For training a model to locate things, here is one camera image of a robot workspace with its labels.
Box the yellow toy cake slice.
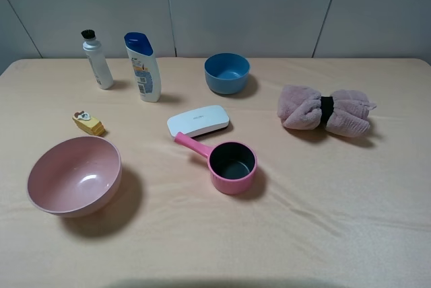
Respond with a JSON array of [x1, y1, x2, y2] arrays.
[[72, 111, 106, 137]]

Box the white rectangular case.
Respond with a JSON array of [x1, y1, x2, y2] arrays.
[[167, 105, 230, 138]]

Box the pink saucepan black inside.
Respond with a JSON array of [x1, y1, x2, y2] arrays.
[[174, 133, 258, 195]]

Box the blue bowl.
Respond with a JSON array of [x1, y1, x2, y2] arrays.
[[204, 53, 251, 95]]

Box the white blue shampoo bottle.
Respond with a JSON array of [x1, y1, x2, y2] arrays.
[[124, 32, 162, 103]]

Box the peach tablecloth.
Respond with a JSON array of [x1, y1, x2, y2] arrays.
[[1, 58, 430, 287]]

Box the white bottle with brush cap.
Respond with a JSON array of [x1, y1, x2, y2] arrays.
[[81, 30, 114, 89]]

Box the pink rolled towel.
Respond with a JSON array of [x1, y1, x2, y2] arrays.
[[277, 85, 376, 138]]

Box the large pink bowl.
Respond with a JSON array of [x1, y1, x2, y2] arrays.
[[27, 136, 122, 217]]

